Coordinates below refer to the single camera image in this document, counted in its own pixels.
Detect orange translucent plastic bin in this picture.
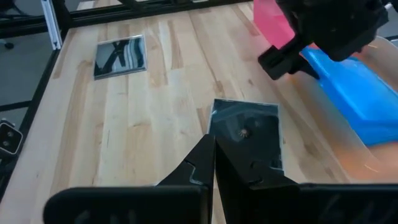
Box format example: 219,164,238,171
279,34,398,185

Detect small square depth camera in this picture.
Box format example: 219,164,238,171
0,119,24,160

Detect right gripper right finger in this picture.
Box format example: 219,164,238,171
214,140,398,224

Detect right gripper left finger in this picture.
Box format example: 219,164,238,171
42,133,216,224

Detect clear black-tray jewel case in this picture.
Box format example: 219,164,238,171
93,34,148,80
206,98,285,171

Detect blue plastic case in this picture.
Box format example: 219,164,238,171
299,45,398,147

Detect pink translucent plastic bin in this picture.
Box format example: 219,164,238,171
252,0,296,50

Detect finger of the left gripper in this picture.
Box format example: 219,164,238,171
257,35,321,81

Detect silver aluminium extrusion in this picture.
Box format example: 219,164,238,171
40,0,63,51

